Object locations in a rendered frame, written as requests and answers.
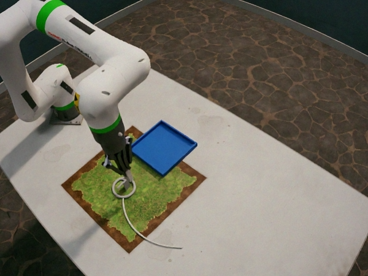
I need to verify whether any blue tray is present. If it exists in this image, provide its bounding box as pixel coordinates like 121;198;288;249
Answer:
132;120;197;178

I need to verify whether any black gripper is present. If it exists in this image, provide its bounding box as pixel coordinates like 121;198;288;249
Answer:
101;135;133;182

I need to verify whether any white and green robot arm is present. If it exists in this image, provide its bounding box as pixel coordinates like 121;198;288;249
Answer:
0;0;150;145

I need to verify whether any green grass mat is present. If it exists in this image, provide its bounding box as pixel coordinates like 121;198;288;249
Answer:
61;150;207;254

